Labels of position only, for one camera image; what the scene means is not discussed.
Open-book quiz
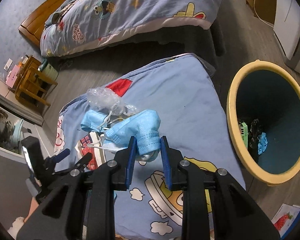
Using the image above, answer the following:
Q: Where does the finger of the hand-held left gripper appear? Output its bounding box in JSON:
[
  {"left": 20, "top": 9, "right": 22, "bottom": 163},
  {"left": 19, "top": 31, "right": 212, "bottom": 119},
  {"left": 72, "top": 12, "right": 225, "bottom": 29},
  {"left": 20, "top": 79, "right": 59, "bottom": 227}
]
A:
[
  {"left": 45, "top": 148, "right": 71, "bottom": 167},
  {"left": 54, "top": 152, "right": 93, "bottom": 176}
]

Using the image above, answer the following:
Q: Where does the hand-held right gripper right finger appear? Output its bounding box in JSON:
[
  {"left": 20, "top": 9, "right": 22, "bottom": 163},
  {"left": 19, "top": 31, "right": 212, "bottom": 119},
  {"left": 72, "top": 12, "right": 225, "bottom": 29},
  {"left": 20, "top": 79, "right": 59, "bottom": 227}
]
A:
[{"left": 160, "top": 135, "right": 282, "bottom": 240}]

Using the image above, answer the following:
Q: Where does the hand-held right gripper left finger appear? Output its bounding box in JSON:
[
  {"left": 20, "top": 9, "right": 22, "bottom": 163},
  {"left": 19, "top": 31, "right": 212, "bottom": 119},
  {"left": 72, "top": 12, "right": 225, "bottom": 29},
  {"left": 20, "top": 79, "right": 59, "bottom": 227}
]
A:
[{"left": 16, "top": 136, "right": 138, "bottom": 240}]

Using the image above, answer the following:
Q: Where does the red printed white packet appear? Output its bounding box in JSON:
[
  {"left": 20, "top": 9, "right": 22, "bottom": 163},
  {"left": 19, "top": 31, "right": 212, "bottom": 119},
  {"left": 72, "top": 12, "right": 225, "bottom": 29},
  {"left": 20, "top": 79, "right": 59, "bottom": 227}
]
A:
[{"left": 76, "top": 132, "right": 107, "bottom": 171}]

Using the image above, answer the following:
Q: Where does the blue face mask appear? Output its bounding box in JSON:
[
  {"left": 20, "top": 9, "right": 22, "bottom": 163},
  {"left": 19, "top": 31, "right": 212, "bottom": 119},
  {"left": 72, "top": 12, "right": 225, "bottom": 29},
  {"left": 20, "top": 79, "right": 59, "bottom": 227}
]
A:
[
  {"left": 102, "top": 109, "right": 162, "bottom": 162},
  {"left": 80, "top": 109, "right": 111, "bottom": 132}
]

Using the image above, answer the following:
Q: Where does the green white box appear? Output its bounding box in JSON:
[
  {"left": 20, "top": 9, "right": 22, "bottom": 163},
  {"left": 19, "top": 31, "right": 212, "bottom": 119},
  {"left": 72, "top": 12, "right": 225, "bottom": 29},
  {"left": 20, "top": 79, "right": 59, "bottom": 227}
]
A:
[{"left": 238, "top": 121, "right": 248, "bottom": 148}]

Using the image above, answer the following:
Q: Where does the black plastic bag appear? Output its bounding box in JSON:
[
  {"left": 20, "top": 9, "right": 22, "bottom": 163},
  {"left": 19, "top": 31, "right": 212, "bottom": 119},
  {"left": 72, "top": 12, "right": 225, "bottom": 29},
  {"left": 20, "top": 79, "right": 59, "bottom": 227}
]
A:
[{"left": 249, "top": 119, "right": 263, "bottom": 156}]

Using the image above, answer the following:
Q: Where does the blue glove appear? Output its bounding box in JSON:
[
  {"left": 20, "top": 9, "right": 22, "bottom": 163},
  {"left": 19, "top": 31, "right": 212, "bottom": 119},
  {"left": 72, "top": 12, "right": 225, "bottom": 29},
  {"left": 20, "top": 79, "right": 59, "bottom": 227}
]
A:
[{"left": 258, "top": 133, "right": 269, "bottom": 155}]

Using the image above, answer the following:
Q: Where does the yellow rimmed blue trash bin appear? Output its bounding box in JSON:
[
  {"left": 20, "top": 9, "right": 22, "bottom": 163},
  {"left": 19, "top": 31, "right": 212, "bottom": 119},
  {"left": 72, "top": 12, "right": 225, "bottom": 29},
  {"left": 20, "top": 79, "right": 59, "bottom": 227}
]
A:
[{"left": 226, "top": 59, "right": 300, "bottom": 187}]

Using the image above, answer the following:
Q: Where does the dark landscape picture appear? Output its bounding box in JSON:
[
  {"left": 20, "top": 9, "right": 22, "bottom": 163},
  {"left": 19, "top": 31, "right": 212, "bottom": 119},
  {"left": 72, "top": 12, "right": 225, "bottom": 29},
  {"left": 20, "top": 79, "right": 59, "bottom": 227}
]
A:
[{"left": 0, "top": 100, "right": 25, "bottom": 155}]

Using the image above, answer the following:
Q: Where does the clear plastic bag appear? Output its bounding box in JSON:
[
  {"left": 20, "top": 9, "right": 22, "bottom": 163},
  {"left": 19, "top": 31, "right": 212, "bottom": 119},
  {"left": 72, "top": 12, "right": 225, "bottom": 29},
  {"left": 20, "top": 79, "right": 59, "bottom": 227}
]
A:
[{"left": 87, "top": 87, "right": 138, "bottom": 117}]

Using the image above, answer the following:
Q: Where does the wooden stool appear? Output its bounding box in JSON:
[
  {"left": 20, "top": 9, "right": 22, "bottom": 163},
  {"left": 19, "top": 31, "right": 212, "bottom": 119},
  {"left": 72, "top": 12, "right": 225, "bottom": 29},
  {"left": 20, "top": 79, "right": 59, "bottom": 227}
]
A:
[{"left": 15, "top": 69, "right": 58, "bottom": 107}]

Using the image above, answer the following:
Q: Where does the blue cartoon sheet table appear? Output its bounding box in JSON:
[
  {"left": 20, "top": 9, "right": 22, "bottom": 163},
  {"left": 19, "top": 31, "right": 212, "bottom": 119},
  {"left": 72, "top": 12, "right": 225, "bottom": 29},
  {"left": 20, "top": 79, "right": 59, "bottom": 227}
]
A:
[{"left": 54, "top": 53, "right": 247, "bottom": 240}]

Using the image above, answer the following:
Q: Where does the pink box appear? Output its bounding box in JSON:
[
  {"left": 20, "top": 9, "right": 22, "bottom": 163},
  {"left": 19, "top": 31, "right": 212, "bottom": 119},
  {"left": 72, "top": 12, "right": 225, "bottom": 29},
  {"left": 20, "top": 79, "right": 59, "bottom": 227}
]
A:
[{"left": 5, "top": 65, "right": 19, "bottom": 87}]

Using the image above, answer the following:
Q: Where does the green white waste can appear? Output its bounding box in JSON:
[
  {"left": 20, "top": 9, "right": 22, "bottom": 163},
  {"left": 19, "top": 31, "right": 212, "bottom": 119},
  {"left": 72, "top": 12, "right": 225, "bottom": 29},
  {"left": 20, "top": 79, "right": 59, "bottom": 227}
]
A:
[{"left": 39, "top": 59, "right": 59, "bottom": 81}]

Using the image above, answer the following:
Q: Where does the wooden nightstand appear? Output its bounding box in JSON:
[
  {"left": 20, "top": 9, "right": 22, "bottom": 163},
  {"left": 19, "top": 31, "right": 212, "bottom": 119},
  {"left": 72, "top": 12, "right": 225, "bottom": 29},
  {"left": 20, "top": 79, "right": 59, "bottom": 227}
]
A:
[{"left": 15, "top": 55, "right": 44, "bottom": 80}]

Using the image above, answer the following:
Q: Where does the dark bed base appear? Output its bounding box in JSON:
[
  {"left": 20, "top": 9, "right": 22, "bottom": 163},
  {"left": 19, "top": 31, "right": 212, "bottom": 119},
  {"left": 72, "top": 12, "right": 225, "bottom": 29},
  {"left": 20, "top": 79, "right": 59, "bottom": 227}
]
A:
[{"left": 60, "top": 20, "right": 227, "bottom": 63}]

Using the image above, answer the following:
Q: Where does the strawberry print leaflet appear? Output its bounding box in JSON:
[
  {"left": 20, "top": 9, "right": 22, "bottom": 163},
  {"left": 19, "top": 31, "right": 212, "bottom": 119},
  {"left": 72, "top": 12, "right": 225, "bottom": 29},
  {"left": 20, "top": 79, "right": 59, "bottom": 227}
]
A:
[{"left": 271, "top": 203, "right": 300, "bottom": 232}]

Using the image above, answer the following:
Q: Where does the wooden bed headboard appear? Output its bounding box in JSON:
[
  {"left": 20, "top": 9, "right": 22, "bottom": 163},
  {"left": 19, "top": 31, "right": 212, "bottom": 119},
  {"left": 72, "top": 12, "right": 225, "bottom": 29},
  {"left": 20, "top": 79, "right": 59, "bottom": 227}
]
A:
[{"left": 18, "top": 0, "right": 96, "bottom": 47}]

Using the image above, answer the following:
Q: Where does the brown patterned cloth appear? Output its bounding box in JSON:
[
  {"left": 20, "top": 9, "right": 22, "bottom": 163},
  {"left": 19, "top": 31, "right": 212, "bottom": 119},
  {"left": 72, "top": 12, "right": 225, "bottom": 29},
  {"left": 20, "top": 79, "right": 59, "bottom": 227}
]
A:
[{"left": 51, "top": 10, "right": 66, "bottom": 24}]

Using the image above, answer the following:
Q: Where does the wooden bed with cartoon duvet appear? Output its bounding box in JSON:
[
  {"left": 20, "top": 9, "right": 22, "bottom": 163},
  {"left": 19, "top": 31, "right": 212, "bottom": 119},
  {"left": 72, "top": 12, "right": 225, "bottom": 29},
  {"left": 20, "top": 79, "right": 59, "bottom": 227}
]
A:
[{"left": 39, "top": 0, "right": 230, "bottom": 57}]

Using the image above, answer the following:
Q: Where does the wooden cabinet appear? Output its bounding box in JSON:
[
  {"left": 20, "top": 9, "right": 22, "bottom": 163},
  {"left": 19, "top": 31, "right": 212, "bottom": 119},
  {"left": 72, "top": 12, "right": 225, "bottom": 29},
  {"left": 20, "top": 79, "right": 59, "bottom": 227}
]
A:
[{"left": 244, "top": 0, "right": 278, "bottom": 26}]

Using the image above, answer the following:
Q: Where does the white air purifier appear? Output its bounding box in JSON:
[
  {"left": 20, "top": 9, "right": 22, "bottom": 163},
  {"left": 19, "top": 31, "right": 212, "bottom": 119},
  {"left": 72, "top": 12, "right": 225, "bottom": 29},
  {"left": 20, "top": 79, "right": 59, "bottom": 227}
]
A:
[{"left": 273, "top": 0, "right": 300, "bottom": 61}]

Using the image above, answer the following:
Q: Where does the white cable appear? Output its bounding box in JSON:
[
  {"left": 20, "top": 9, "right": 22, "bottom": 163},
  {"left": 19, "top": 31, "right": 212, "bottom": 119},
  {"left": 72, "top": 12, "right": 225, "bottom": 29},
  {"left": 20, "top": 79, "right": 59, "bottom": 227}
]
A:
[{"left": 253, "top": 0, "right": 275, "bottom": 27}]

